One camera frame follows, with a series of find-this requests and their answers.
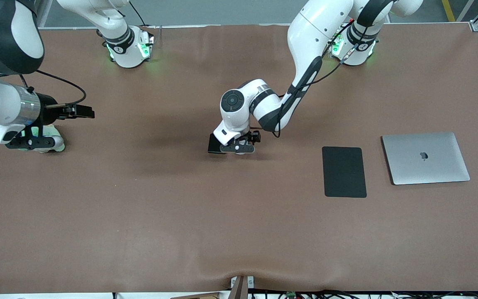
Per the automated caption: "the black base cable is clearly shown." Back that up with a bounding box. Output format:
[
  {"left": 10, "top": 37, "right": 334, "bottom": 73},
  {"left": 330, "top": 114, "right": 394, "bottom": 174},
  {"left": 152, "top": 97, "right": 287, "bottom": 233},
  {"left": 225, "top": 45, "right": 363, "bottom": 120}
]
[{"left": 129, "top": 0, "right": 146, "bottom": 26}]

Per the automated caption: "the green dinosaur plush toy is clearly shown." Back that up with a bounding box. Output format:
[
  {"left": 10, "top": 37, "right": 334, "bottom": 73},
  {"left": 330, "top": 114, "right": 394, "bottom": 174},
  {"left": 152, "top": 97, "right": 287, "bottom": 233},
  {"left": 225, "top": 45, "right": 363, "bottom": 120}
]
[{"left": 32, "top": 125, "right": 66, "bottom": 153}]

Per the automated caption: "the silver laptop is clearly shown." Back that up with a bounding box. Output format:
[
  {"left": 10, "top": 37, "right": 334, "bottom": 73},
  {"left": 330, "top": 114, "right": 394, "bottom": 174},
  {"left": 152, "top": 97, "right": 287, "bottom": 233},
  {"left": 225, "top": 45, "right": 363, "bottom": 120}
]
[{"left": 381, "top": 132, "right": 471, "bottom": 186}]

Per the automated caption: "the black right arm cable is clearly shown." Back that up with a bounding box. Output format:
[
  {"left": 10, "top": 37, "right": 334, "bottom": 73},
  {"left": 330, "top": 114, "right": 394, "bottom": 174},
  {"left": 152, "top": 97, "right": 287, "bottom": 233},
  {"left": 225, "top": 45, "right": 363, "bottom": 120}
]
[{"left": 19, "top": 70, "right": 87, "bottom": 107}]

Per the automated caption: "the brown table cover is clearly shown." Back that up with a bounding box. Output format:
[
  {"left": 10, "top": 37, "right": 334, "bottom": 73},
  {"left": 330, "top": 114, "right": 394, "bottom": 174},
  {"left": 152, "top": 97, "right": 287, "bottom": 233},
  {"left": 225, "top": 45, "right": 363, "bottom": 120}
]
[{"left": 0, "top": 23, "right": 478, "bottom": 293}]

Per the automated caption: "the black mouse pad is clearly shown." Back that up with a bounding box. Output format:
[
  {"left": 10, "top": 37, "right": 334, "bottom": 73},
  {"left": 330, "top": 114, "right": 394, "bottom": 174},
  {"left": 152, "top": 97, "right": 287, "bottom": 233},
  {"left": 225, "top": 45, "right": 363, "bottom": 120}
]
[{"left": 322, "top": 146, "right": 367, "bottom": 199}]

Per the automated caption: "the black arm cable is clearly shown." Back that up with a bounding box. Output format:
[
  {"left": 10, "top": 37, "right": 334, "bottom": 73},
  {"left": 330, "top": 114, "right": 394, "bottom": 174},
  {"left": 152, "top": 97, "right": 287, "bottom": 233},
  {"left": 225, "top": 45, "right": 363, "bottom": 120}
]
[
  {"left": 19, "top": 70, "right": 87, "bottom": 107},
  {"left": 273, "top": 21, "right": 358, "bottom": 138}
]

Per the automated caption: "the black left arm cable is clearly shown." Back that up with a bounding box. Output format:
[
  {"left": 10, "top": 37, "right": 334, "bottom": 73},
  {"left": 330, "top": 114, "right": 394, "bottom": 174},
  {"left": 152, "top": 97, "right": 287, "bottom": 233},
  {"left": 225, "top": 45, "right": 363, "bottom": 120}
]
[{"left": 273, "top": 21, "right": 358, "bottom": 138}]

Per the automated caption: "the black phone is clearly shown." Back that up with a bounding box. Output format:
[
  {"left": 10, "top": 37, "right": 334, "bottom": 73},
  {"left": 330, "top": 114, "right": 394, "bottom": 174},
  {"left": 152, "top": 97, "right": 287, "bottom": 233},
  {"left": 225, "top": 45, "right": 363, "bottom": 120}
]
[{"left": 207, "top": 133, "right": 227, "bottom": 154}]

